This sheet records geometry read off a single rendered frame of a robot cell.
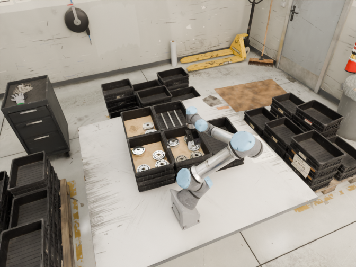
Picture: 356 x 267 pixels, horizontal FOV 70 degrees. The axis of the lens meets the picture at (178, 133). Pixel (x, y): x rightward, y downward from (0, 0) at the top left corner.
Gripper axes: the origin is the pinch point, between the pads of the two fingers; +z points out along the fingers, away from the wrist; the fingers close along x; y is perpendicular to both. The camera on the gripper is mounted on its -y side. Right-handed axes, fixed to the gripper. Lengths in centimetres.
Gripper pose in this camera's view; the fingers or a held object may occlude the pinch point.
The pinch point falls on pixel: (193, 148)
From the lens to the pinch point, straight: 195.2
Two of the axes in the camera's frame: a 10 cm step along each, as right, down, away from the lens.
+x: -9.5, 2.2, -2.0
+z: 0.5, 7.6, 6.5
